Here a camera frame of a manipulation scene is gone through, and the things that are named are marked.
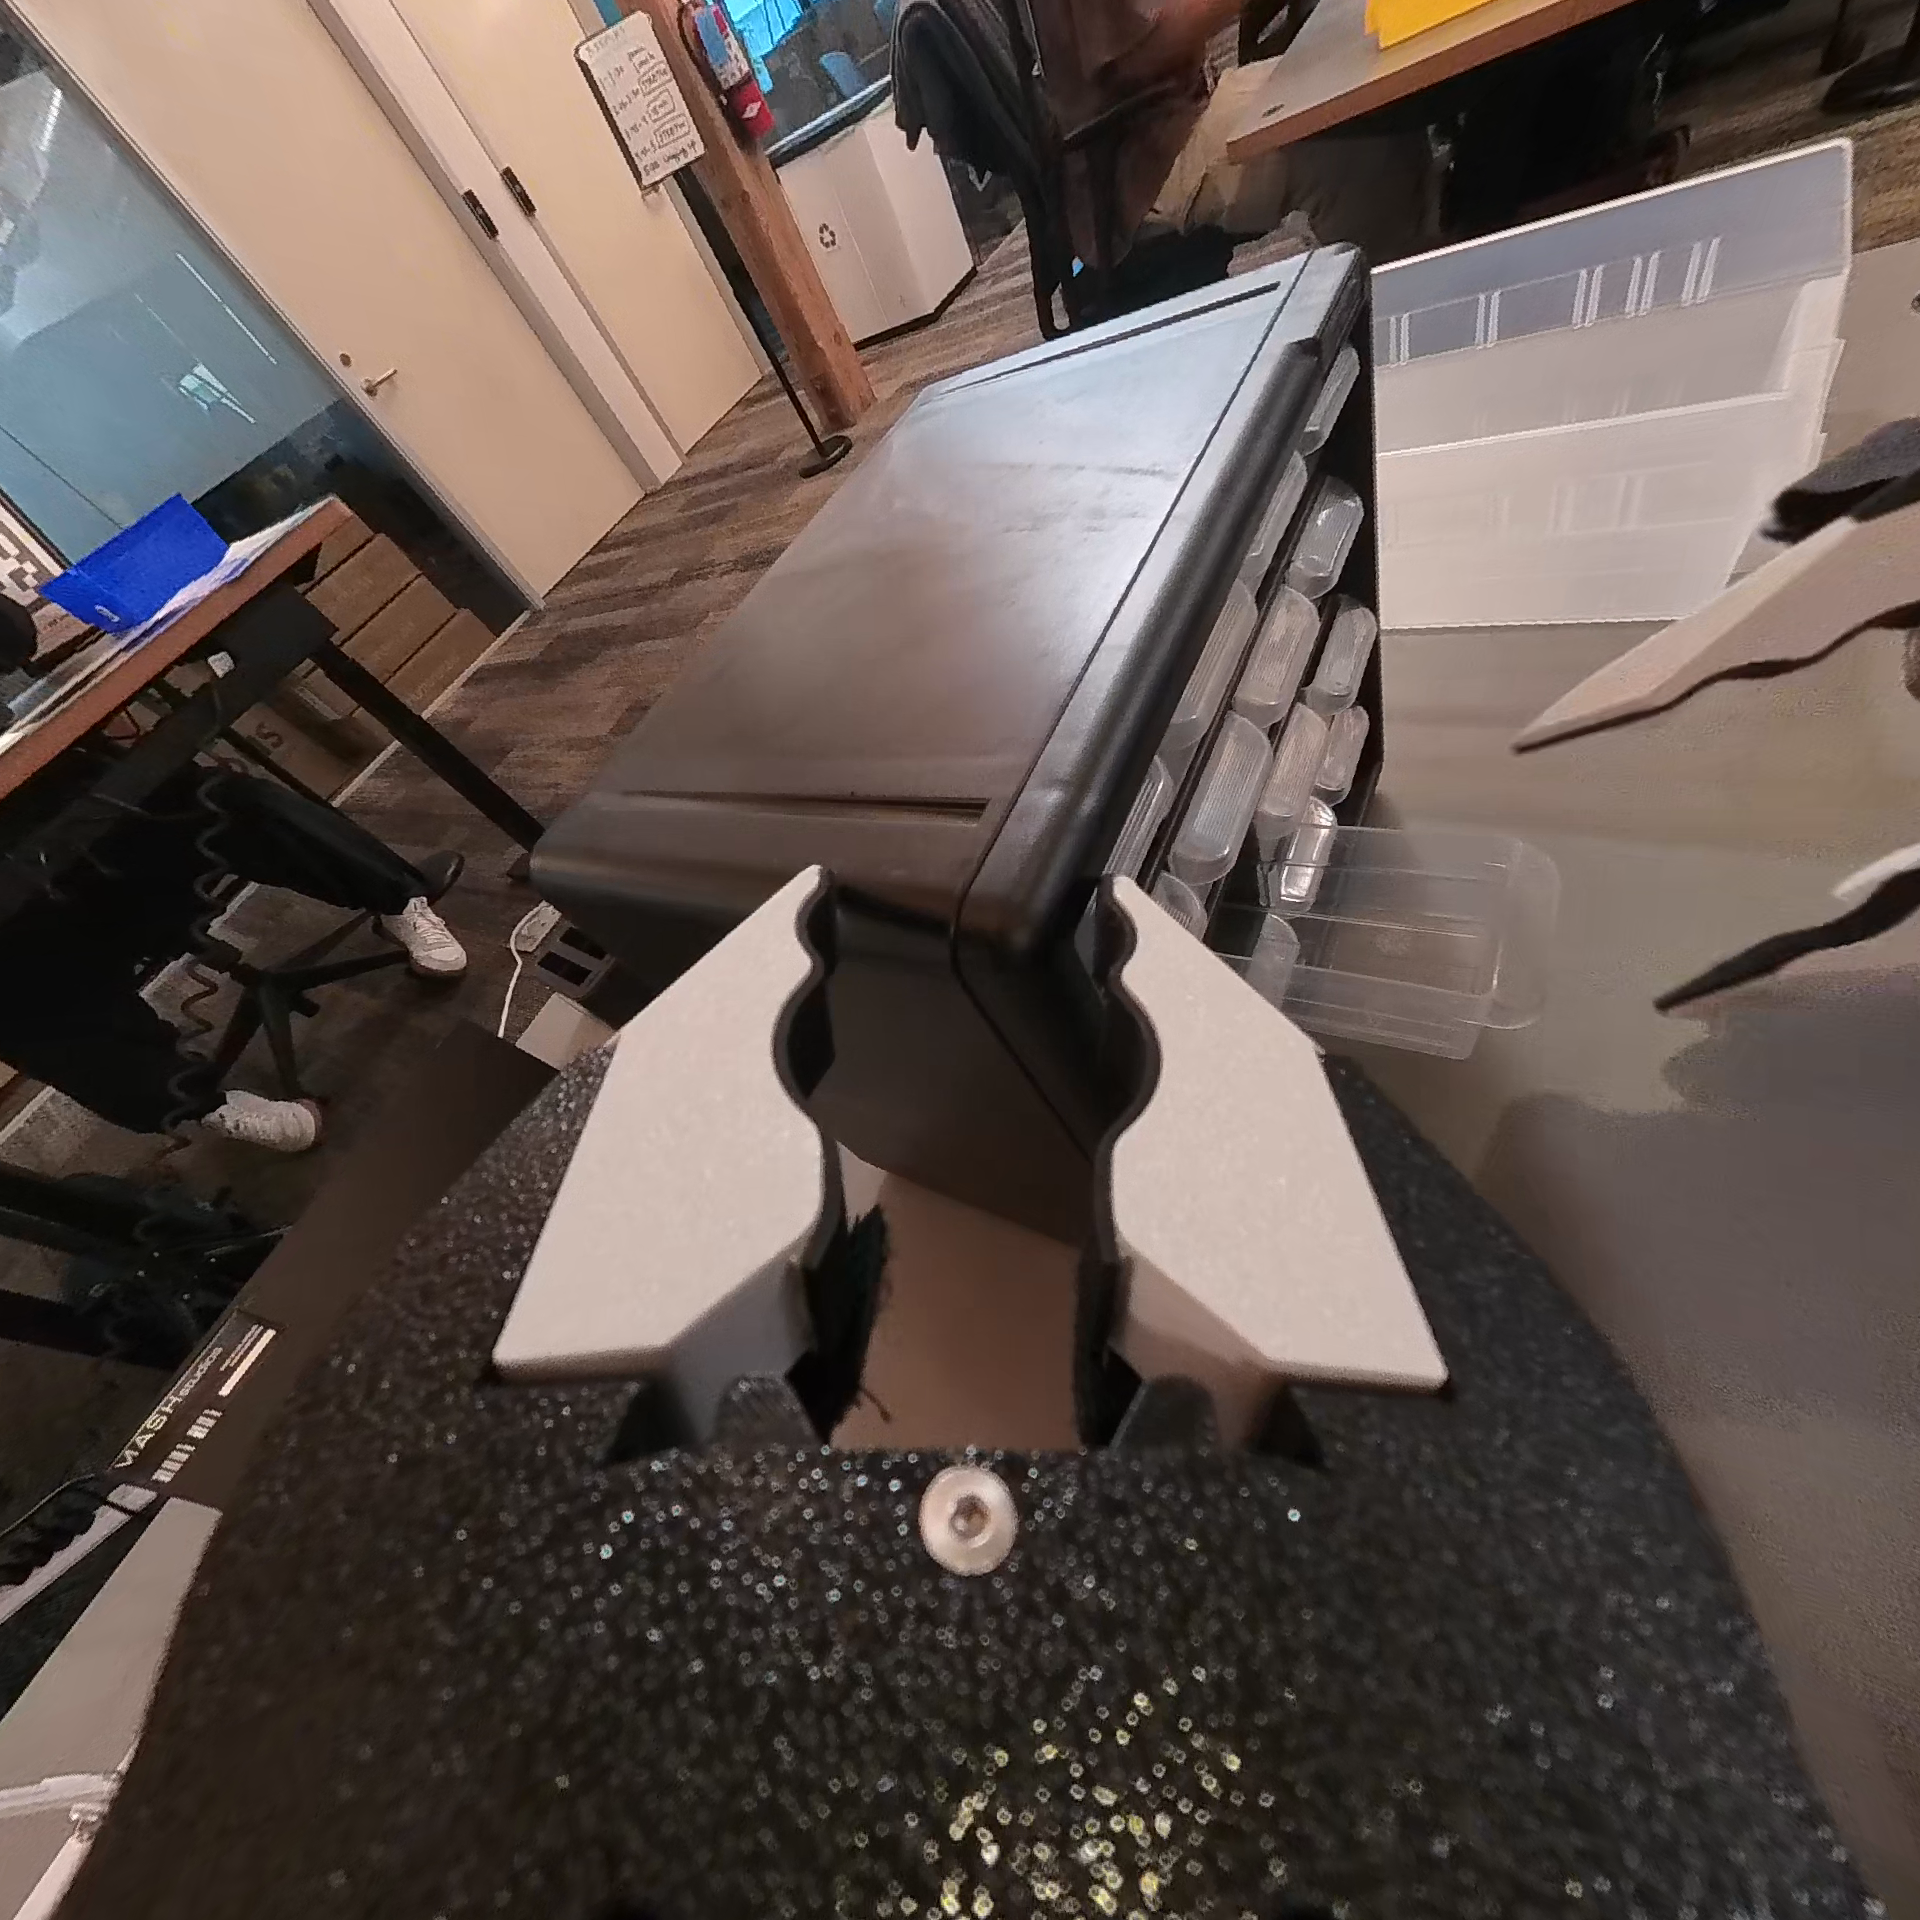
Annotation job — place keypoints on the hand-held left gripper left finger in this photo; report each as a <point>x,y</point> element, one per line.
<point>673,1200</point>

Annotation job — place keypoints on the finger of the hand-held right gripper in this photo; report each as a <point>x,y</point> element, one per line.
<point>1770,629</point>
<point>1847,930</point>

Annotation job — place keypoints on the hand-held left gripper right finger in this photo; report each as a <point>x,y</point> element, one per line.
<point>1274,1200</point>

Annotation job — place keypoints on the clear plastic storage bin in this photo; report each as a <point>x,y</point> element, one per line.
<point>1573,493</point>

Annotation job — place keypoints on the clear plastic drawer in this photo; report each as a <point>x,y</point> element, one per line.
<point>1394,960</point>

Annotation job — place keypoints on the grid of clear drawers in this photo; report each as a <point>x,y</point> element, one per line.
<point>1290,629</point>

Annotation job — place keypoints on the black drawer cabinet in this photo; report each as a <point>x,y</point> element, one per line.
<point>975,598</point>

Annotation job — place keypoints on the white recycling cabinet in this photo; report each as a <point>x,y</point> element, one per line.
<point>872,239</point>

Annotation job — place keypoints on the black labelled desk bar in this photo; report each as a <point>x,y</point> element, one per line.
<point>198,1408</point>

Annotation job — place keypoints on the wooden edge table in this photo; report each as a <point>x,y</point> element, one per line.
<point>1421,83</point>

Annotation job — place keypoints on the stack of cardboard boxes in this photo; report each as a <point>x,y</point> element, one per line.
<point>390,614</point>

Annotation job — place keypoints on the yellow plastic bin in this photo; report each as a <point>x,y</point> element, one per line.
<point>1468,22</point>

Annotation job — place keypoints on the wooden desk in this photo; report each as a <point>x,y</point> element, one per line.
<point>167,662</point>

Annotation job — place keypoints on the blue plastic box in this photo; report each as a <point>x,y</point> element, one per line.
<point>138,559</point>

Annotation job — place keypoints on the black white marker tag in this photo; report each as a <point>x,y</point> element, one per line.
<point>18,547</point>

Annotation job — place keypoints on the black chair with grey jacket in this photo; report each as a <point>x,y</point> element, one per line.
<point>975,122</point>

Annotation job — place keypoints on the white door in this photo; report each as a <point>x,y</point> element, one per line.
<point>628,224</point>
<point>375,224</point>

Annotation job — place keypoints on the frosted glass partition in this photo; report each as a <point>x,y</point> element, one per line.
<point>153,374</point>

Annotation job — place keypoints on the whiteboard on black stand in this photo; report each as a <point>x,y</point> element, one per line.
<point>635,106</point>

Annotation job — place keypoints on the red fire extinguisher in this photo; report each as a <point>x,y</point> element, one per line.
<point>737,64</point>

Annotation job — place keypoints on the wooden post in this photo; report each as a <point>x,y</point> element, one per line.
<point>766,224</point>

